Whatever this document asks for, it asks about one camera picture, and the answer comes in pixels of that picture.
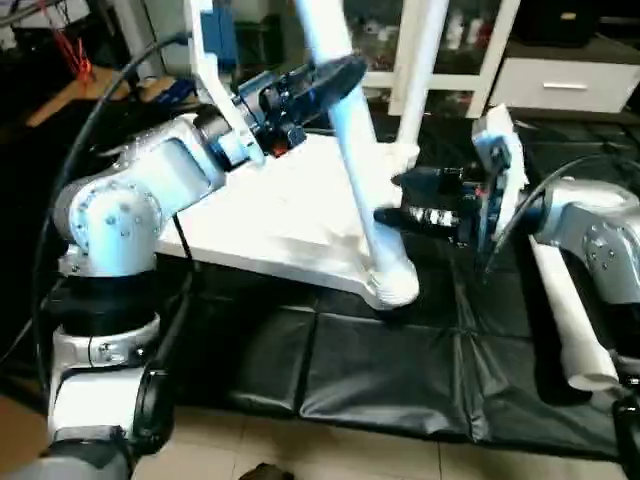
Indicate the black work mat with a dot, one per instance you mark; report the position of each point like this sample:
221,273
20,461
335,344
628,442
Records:
380,370

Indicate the white plastic table top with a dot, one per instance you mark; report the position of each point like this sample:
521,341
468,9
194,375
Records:
270,210

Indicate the brown wooden desk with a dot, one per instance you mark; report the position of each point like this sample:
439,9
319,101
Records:
80,95

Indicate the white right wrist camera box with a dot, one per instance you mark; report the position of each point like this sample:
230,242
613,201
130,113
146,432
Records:
500,160

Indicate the blue and yellow box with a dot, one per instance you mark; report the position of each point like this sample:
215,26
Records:
175,90

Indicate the black speaker box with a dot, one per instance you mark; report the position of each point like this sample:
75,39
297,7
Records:
555,22

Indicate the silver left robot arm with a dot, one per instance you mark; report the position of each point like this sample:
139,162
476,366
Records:
130,220

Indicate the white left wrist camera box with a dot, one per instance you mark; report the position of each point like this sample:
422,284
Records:
215,60

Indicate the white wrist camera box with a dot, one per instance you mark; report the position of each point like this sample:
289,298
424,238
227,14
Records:
215,60
500,160

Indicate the white drawer unit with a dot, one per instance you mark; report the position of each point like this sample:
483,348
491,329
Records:
565,85

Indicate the white glass-door cabinet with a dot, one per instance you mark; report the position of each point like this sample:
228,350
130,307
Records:
470,45

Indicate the white plastic table leg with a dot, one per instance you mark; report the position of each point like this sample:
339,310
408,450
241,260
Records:
420,70
350,150
575,310

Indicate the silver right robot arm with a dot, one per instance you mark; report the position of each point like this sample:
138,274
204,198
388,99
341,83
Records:
590,235

